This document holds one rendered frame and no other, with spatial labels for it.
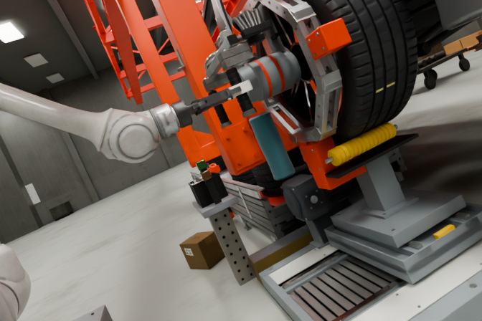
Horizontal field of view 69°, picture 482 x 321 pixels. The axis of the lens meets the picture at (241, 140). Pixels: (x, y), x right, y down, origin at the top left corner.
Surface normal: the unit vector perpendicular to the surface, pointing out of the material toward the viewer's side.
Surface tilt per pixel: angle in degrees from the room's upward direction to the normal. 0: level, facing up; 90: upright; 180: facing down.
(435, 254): 90
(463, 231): 90
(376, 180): 90
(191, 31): 90
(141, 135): 106
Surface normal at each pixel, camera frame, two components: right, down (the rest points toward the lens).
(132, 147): 0.44, 0.12
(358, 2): 0.15, -0.24
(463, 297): -0.40, -0.91
